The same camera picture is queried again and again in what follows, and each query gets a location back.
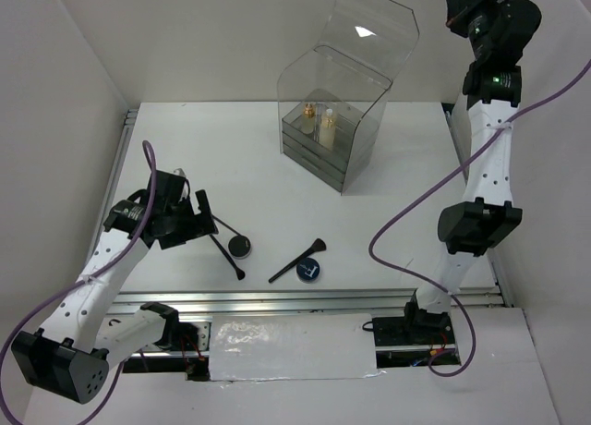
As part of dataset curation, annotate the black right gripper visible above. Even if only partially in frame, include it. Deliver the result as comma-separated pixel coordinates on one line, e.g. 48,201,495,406
444,0,513,60

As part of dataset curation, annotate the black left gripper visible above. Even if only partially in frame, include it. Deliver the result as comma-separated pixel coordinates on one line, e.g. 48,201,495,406
159,189,218,249

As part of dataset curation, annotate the black thin makeup brush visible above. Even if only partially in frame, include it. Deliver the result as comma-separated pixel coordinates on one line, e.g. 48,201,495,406
211,214,244,237

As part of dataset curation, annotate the small gold cap bottle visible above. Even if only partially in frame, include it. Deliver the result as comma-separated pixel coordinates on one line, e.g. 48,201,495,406
301,103,316,135

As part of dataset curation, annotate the cream foundation bottle gold collar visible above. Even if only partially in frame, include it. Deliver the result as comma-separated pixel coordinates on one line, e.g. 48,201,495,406
319,108,336,151

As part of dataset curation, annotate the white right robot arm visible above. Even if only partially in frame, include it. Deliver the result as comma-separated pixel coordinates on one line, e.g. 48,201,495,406
402,0,542,344

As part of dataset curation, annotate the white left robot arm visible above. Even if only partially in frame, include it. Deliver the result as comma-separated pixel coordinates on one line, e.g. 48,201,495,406
11,171,217,404

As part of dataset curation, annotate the black small makeup brush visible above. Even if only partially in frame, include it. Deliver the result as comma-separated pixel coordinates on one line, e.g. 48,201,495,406
209,235,246,281

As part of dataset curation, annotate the black fan makeup brush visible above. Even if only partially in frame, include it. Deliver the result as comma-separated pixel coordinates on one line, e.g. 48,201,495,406
268,238,327,284

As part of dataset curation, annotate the clear acrylic makeup organizer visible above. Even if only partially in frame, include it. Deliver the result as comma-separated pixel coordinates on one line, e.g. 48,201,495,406
277,0,419,194

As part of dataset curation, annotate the black round compact jar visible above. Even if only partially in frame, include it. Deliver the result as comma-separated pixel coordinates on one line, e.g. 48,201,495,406
228,235,252,260

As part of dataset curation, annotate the blue round jar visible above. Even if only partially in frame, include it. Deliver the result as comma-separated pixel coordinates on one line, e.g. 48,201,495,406
295,257,321,284

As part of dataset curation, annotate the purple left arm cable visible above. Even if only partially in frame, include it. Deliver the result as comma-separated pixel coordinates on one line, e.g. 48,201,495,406
0,140,158,425

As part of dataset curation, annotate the aluminium frame rail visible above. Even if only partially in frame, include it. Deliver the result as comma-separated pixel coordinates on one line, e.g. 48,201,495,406
91,285,514,316

